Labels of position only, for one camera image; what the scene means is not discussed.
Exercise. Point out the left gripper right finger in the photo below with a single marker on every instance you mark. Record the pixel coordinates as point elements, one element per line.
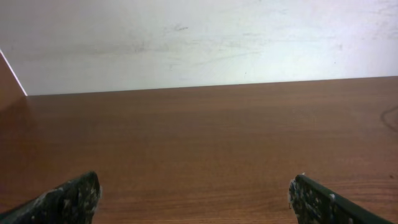
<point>315,203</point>

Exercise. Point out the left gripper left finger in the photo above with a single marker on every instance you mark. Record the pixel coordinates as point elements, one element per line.
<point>75,201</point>

